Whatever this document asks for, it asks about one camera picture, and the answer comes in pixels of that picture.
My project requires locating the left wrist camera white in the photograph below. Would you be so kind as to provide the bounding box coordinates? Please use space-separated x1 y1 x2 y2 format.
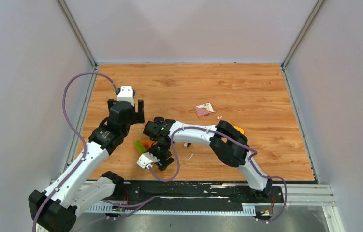
117 86 135 106

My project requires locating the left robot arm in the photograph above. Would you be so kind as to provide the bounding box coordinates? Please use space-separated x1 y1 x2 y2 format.
28 99 145 232

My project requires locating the orange green toy block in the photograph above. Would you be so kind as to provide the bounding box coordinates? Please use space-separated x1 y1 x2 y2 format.
133 140 153 154

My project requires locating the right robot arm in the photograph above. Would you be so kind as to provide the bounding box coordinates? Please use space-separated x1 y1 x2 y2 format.
137 117 272 202

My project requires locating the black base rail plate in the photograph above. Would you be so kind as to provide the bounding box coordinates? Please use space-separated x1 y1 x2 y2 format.
106 180 285 212

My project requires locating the red pink small box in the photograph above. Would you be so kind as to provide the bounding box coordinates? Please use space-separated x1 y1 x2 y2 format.
194 102 216 118

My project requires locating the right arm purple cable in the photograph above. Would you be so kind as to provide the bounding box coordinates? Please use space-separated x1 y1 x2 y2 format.
147 126 288 224

